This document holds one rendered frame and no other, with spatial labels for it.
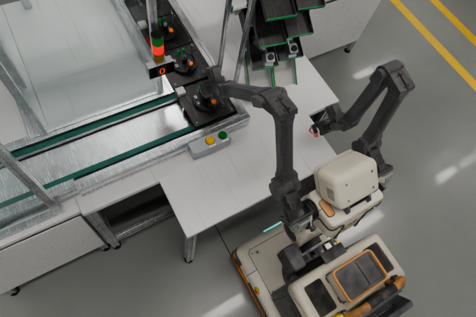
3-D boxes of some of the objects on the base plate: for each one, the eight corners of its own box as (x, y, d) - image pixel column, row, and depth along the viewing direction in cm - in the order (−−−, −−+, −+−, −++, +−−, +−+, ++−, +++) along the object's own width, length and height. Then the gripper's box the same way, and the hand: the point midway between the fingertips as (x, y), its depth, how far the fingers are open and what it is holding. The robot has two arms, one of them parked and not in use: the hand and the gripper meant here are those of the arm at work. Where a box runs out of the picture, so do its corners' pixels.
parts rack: (285, 76, 219) (333, -45, 149) (231, 97, 207) (256, -23, 137) (267, 51, 226) (304, -76, 156) (214, 69, 214) (229, -58, 144)
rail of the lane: (247, 126, 200) (251, 115, 190) (83, 197, 171) (76, 188, 161) (242, 118, 202) (245, 107, 192) (78, 187, 172) (72, 178, 163)
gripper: (208, 98, 168) (197, 95, 182) (228, 90, 172) (216, 88, 185) (203, 83, 166) (193, 81, 180) (224, 76, 169) (212, 75, 183)
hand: (205, 85), depth 182 cm, fingers open, 5 cm apart
